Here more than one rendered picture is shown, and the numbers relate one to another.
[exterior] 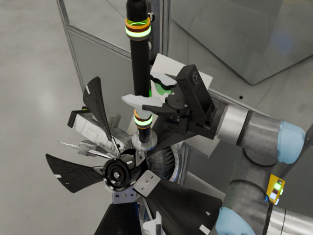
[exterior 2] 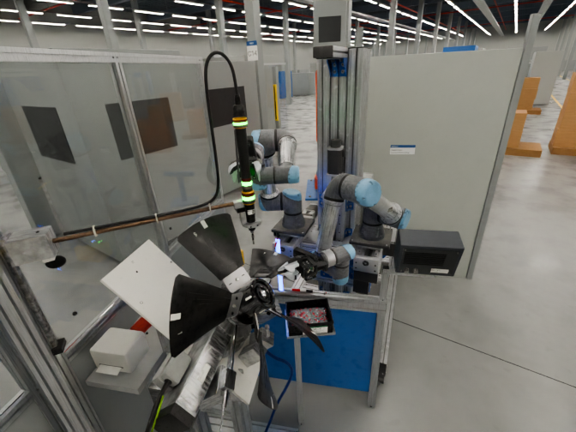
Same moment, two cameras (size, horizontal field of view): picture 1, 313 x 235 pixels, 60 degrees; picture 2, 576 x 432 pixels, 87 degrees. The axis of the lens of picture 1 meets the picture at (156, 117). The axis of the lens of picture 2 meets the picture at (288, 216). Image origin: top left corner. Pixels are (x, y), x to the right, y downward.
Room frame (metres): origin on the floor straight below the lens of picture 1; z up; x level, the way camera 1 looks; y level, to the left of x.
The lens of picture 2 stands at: (0.69, 0.98, 1.95)
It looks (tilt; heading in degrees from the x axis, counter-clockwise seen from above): 26 degrees down; 247
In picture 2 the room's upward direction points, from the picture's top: 3 degrees counter-clockwise
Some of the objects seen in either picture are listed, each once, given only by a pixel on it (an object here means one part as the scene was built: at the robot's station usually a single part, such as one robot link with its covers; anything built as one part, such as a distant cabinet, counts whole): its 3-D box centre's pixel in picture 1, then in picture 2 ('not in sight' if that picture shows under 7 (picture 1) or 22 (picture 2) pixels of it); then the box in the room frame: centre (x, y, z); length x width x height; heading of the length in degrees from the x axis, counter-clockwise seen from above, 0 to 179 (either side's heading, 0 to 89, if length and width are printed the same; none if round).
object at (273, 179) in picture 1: (262, 195); not in sight; (0.46, -0.43, 1.02); 0.16 x 0.10 x 0.11; 144
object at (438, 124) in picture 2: not in sight; (422, 170); (-1.40, -0.88, 1.10); 1.21 x 0.05 x 2.20; 144
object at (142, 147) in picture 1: (144, 127); (247, 212); (0.44, 0.03, 1.50); 0.09 x 0.07 x 0.10; 179
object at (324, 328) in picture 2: not in sight; (309, 316); (0.18, -0.03, 0.84); 0.22 x 0.17 x 0.07; 160
